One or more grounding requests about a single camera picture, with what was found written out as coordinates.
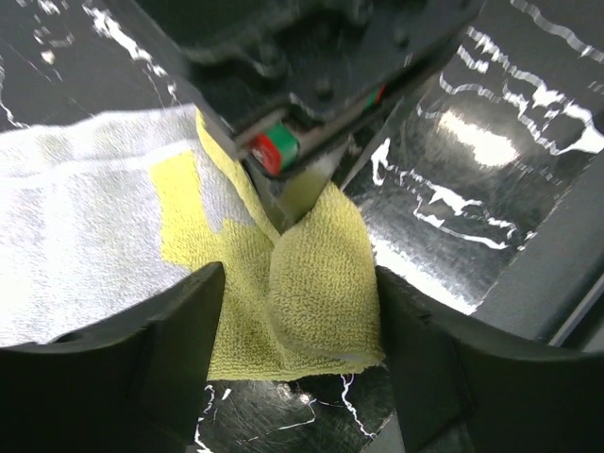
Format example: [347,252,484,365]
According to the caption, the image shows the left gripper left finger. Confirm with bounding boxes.
[1,262,226,452]

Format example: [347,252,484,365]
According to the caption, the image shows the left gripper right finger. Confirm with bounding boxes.
[376,267,603,452]

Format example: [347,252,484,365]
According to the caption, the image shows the grey yellow frog towel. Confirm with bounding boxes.
[1,105,383,380]

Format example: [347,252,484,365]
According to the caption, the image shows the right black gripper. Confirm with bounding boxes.
[107,1,483,233]

